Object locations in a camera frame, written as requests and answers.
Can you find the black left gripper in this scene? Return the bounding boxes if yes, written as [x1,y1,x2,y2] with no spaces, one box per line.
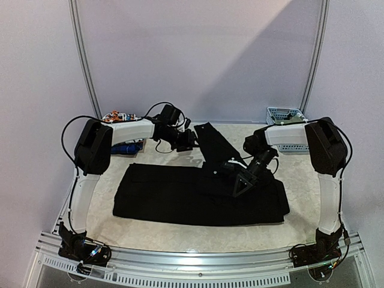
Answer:
[161,127,202,152]

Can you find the black trousers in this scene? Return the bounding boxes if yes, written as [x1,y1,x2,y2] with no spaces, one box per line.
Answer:
[112,122,290,227]

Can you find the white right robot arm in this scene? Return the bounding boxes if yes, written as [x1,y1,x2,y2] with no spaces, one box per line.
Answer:
[227,117,353,237]

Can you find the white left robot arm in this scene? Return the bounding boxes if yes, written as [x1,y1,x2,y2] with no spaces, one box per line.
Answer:
[64,101,198,237]

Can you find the light blue plastic basket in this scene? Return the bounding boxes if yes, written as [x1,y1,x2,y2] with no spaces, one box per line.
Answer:
[265,107,309,152]

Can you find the colourful patterned folded shorts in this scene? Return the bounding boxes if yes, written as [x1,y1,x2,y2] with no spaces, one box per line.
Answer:
[101,110,140,123]

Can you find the green cloth in basket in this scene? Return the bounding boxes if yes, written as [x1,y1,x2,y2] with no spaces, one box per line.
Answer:
[271,113,305,125]

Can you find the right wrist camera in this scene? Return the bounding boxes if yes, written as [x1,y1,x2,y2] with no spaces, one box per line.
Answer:
[220,158,248,170]

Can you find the aluminium front rail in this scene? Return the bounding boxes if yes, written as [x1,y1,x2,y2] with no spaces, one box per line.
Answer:
[25,232,378,287]

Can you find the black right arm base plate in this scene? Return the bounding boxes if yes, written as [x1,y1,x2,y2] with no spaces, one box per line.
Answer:
[289,237,351,269]

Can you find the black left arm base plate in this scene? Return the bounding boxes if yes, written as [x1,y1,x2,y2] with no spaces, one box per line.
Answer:
[58,226,112,267]

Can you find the left aluminium frame post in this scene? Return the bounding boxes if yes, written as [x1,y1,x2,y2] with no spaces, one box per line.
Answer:
[68,0,102,118]

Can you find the aluminium frame post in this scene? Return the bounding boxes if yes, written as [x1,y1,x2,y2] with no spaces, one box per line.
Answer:
[68,0,102,118]
[299,0,329,113]

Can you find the right aluminium frame post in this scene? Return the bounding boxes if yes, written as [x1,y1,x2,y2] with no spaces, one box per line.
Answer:
[299,0,329,113]

